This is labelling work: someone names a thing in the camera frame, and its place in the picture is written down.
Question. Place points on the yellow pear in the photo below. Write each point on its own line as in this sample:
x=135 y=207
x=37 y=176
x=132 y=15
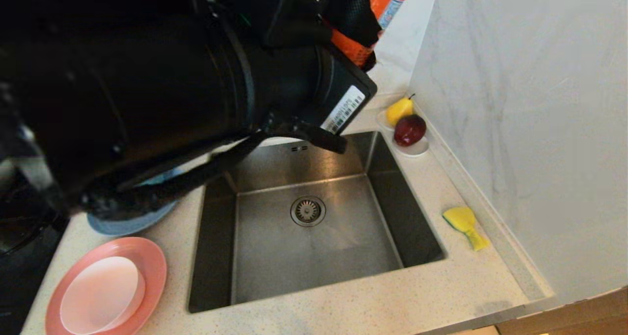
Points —
x=398 y=110

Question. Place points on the pale pink bowl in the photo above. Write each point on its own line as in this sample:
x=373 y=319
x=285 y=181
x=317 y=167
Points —
x=103 y=293

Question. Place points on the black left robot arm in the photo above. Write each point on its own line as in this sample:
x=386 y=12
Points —
x=122 y=80

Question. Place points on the black glass cooktop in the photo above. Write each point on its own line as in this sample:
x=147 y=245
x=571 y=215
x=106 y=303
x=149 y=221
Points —
x=19 y=276

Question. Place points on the stainless steel sink basin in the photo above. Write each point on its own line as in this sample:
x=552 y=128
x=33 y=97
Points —
x=343 y=256

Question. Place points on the small white dish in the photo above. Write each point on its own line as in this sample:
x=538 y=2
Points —
x=416 y=151

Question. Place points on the round metal drain strainer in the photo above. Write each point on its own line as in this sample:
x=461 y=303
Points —
x=308 y=211

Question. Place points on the dark red apple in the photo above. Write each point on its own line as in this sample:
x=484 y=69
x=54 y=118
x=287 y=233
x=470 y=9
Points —
x=409 y=130

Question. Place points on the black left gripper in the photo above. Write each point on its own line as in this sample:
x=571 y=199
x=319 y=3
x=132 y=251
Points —
x=333 y=90

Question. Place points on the blue plate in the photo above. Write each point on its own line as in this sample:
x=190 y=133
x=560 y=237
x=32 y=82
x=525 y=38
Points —
x=122 y=228

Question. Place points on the pink plate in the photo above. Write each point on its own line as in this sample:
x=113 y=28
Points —
x=153 y=264

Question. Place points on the yellow green sponge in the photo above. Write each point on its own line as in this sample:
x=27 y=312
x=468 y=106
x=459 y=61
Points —
x=460 y=219

